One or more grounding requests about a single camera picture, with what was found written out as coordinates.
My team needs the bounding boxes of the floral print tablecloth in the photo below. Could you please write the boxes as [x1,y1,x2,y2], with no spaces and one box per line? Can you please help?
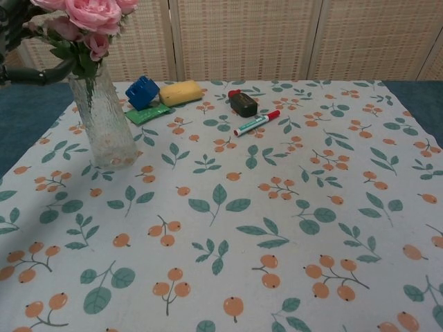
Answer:
[0,80,443,332]

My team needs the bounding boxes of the textured clear glass vase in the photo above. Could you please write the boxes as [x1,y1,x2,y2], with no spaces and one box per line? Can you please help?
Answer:
[67,63,139,171]

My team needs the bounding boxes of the yellow sponge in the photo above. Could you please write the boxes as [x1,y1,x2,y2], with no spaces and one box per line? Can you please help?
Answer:
[159,80,204,108]

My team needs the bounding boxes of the pink rose bouquet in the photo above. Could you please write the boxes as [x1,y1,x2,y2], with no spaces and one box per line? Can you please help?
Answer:
[5,0,179,84]

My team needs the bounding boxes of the pink artificial flower bouquet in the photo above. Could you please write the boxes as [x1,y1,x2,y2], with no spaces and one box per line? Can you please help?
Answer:
[0,0,140,104]

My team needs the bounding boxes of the woven bamboo screen panel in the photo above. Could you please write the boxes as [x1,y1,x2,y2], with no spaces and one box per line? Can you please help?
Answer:
[424,33,443,82]
[313,0,441,82]
[169,0,325,83]

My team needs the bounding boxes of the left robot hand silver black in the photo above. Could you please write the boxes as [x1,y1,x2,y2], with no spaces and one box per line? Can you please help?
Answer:
[0,51,76,86]

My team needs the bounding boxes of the black ink bottle red cap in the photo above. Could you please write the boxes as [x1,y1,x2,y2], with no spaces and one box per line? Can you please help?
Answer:
[228,89,260,116]

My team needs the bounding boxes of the green plastic packet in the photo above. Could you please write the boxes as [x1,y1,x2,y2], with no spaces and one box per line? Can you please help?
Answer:
[124,104,174,125]

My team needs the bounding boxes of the blue plastic toy block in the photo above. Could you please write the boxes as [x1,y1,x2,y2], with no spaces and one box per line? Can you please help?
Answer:
[125,77,161,112]

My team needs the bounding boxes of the red capped whiteboard marker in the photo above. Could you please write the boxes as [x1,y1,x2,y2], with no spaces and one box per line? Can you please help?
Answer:
[233,109,282,138]

